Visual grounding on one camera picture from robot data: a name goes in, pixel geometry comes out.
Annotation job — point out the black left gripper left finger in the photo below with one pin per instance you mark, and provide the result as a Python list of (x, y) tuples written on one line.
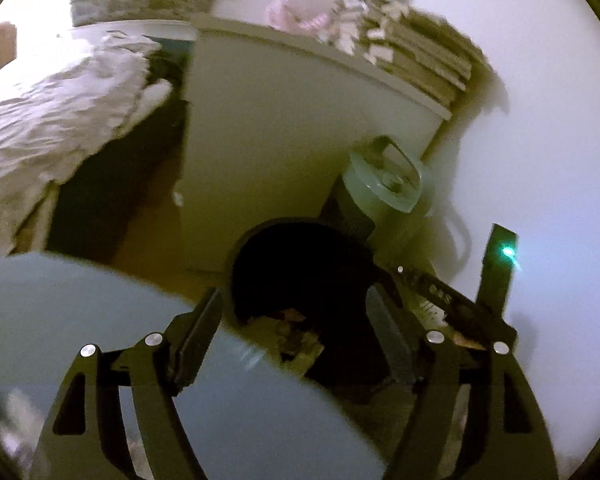
[(84, 437)]

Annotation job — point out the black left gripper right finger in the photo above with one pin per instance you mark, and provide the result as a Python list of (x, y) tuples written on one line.
[(505, 436)]

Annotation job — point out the black round trash bin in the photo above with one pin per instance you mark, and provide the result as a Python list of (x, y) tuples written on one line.
[(312, 280)]

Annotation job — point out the white power strip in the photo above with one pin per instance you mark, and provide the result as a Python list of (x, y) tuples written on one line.
[(431, 316)]

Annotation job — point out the stack of books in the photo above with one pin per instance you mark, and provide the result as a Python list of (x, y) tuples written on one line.
[(418, 47)]

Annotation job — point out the white cabinet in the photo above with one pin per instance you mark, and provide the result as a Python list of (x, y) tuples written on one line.
[(271, 118)]

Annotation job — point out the bed with crumpled blanket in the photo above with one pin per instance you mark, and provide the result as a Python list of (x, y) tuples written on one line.
[(49, 127)]

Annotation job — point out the white pillow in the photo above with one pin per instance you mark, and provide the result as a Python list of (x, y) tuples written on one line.
[(152, 97)]

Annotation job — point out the pink plush toy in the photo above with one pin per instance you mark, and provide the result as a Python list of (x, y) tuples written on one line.
[(284, 15)]

